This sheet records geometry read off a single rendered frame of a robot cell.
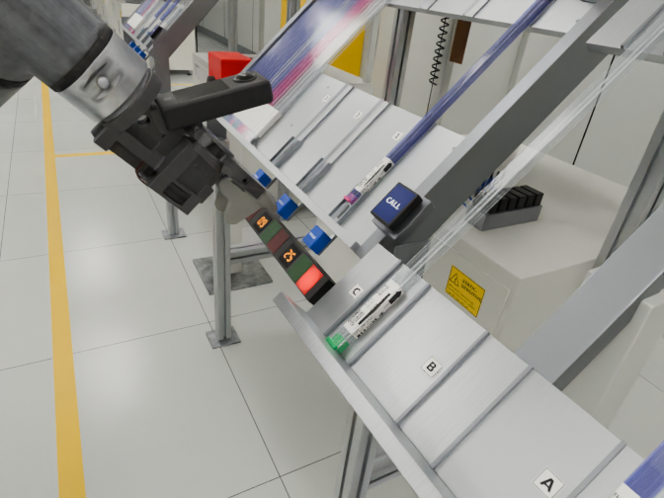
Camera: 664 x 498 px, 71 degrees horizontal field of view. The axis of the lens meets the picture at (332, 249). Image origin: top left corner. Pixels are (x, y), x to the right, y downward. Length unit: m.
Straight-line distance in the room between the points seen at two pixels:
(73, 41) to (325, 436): 1.06
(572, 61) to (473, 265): 0.38
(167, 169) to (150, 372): 1.02
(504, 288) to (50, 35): 0.70
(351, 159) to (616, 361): 0.43
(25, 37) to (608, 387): 0.57
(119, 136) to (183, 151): 0.06
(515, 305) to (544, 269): 0.08
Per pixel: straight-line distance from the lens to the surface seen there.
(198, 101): 0.49
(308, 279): 0.63
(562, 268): 0.90
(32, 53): 0.47
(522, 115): 0.64
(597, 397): 0.52
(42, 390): 1.49
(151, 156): 0.51
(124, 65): 0.47
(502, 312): 0.86
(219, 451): 1.26
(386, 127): 0.71
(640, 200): 0.92
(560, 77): 0.67
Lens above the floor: 1.01
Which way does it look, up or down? 30 degrees down
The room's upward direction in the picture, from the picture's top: 7 degrees clockwise
